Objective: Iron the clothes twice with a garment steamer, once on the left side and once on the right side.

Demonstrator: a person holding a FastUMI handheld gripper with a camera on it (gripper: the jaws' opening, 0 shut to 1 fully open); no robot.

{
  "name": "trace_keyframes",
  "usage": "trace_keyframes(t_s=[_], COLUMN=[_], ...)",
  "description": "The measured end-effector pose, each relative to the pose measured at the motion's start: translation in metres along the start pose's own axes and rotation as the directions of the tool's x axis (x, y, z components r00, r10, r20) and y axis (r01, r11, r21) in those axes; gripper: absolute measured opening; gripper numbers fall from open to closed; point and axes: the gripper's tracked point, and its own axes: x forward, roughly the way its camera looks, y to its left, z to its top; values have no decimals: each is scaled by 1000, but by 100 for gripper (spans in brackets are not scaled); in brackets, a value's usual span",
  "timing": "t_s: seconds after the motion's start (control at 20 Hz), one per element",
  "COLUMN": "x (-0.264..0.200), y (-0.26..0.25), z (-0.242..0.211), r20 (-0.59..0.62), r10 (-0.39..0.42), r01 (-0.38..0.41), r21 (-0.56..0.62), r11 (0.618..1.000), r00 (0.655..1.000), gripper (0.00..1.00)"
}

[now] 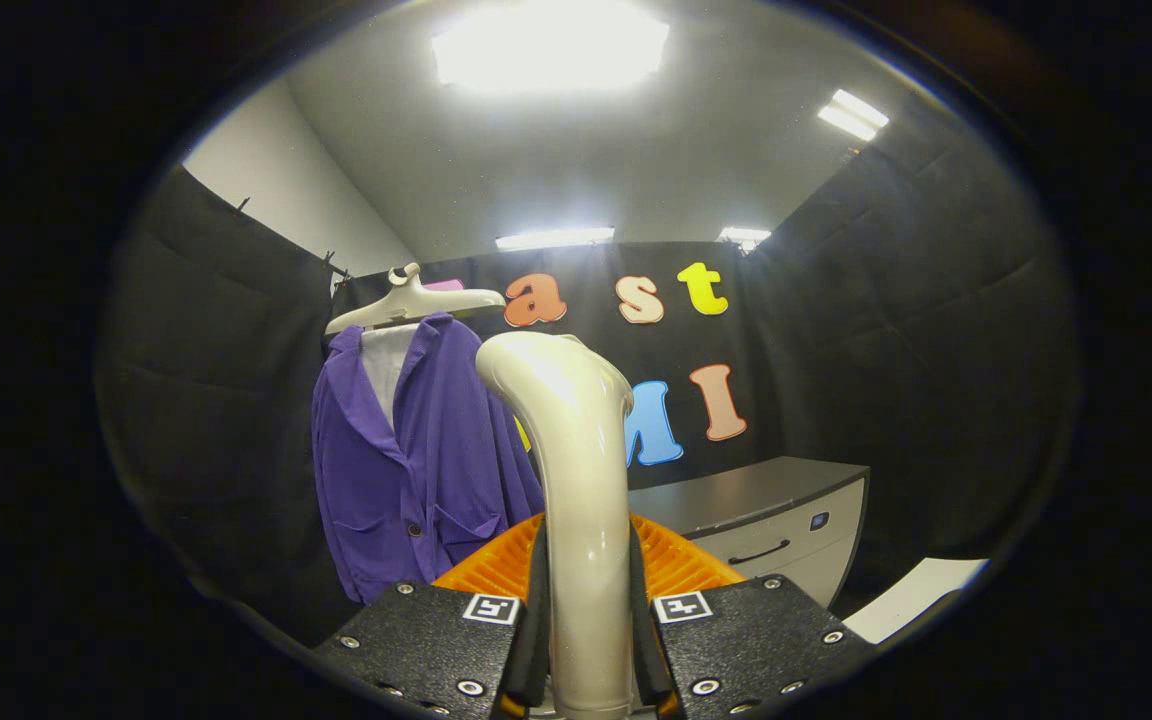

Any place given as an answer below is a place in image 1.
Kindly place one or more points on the white plastic clothes hanger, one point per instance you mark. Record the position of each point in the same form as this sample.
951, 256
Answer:
416, 300

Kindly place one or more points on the large square ceiling light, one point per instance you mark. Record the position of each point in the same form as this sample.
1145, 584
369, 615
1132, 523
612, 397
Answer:
551, 45

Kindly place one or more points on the white garment steamer head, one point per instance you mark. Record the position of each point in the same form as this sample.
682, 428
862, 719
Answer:
581, 470

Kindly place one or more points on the long ceiling light panel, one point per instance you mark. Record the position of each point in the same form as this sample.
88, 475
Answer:
554, 238

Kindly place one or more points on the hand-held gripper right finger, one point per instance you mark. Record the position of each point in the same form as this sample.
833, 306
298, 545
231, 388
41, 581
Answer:
648, 650

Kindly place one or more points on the white flat panel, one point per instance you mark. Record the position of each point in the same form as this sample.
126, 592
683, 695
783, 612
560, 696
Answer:
911, 595

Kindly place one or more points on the double strip ceiling light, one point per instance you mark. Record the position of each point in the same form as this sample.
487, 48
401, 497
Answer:
853, 114

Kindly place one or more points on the grey cabinet with dark top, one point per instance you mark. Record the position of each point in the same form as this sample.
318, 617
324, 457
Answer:
756, 490

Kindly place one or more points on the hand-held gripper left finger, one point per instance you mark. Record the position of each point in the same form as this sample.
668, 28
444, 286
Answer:
533, 630

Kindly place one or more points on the white ironing backing board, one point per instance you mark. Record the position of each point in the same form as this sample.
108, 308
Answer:
386, 365

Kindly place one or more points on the small ceiling light panel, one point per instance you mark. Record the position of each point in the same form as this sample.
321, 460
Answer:
744, 236

